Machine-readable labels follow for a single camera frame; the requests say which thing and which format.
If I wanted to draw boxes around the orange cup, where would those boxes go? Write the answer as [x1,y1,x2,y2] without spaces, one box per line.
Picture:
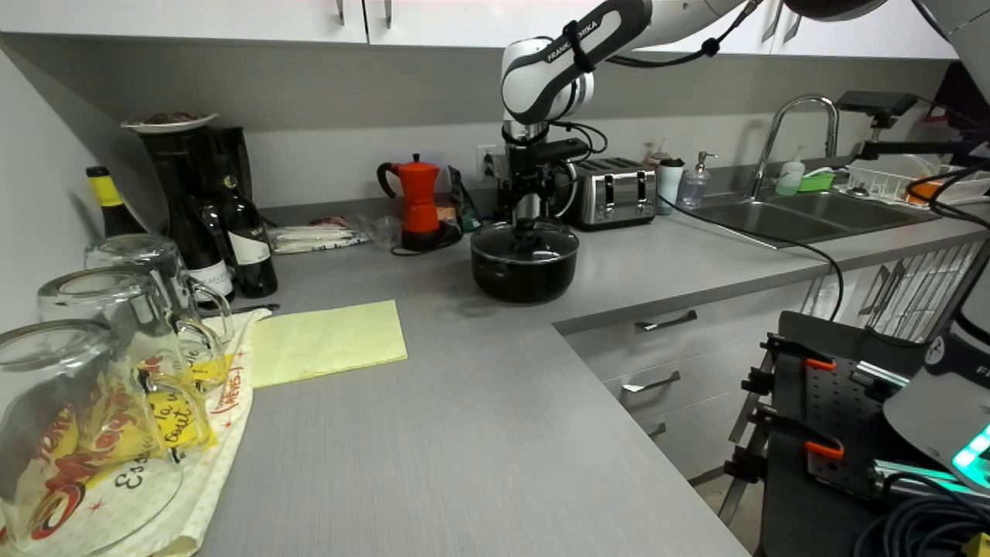
[907,177,943,209]

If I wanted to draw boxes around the red moka pot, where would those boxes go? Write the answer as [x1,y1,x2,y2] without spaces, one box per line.
[373,153,445,251]

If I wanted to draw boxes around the dark bottle white base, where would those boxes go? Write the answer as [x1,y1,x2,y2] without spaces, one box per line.
[167,194,237,304]

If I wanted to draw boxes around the white plate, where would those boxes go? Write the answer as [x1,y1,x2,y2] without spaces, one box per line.
[120,113,222,138]

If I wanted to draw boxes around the wine bottle yellow cap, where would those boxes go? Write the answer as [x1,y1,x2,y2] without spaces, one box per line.
[83,163,148,242]

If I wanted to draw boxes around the steel kitchen sink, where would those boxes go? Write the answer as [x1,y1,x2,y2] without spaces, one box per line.
[686,189,943,251]

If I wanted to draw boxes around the green dish soap bottle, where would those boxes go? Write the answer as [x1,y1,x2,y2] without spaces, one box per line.
[777,153,807,200]

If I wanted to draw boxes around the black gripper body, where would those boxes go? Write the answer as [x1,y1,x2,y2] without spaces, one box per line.
[501,138,590,200]

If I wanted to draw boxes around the grey device teal lights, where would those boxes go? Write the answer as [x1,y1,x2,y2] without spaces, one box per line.
[878,369,990,495]

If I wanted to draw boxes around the upturned drinking glasses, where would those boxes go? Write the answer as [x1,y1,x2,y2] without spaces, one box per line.
[0,307,278,557]

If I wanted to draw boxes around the black stand orange clamps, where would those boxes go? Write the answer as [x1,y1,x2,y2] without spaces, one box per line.
[717,307,932,557]

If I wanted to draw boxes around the white dish rack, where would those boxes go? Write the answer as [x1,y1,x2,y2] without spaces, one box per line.
[845,153,982,211]

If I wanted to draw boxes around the white cup black lid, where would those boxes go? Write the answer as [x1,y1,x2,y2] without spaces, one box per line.
[654,156,689,209]

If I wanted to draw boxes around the stainless steel electric kettle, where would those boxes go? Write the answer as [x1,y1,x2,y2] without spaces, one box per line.
[498,149,582,226]

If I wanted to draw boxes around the white packet tray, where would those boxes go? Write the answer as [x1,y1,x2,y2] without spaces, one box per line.
[265,214,370,258]

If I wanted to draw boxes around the yellow cloth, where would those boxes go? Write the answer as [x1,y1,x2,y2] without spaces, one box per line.
[243,298,410,394]

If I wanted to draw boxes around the glass mug yellow print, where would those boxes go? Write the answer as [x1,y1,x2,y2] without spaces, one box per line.
[36,266,237,458]

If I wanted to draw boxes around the black cable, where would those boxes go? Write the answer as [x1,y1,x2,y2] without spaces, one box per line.
[780,240,850,325]

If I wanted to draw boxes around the long metal drawer handle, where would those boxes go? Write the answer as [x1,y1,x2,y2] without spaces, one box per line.
[633,307,703,337]

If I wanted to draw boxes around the plain glass mug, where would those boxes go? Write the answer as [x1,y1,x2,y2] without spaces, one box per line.
[83,231,201,314]

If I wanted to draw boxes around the black mounted camera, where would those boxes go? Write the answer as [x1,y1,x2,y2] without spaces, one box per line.
[836,86,922,132]

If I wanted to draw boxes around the dark cable bundle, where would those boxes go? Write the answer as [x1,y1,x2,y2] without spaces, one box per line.
[850,492,990,557]

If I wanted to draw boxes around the chrome kitchen faucet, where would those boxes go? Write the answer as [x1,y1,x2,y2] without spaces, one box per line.
[750,90,845,198]

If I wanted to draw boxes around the green sponge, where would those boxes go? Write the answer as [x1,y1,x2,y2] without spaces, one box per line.
[801,163,837,194]

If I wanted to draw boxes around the stainless steel toaster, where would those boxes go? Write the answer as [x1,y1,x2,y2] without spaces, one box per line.
[569,156,663,231]

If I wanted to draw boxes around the dark wine bottle white label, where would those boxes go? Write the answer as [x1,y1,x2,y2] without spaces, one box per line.
[222,170,282,302]

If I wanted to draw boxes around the black coffee machine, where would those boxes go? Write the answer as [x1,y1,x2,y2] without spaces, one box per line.
[135,123,259,273]

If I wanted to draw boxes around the black cooking pot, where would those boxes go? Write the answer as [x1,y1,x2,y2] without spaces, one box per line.
[469,231,582,307]

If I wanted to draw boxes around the clear soap dispenser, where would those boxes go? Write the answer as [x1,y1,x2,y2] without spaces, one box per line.
[682,149,717,211]

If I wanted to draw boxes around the large printed glass mug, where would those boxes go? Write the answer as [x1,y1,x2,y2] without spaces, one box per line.
[0,316,190,557]

